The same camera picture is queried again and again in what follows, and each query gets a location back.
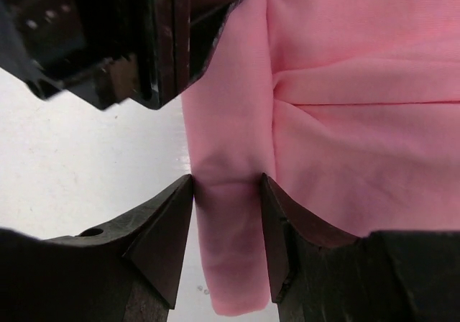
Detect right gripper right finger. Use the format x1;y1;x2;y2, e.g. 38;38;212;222
260;175;459;321

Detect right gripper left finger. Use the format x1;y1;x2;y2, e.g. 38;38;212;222
1;175;193;321

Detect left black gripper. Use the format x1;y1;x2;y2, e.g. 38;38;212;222
1;0;243;110

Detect pink t shirt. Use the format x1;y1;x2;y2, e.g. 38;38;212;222
182;0;459;316

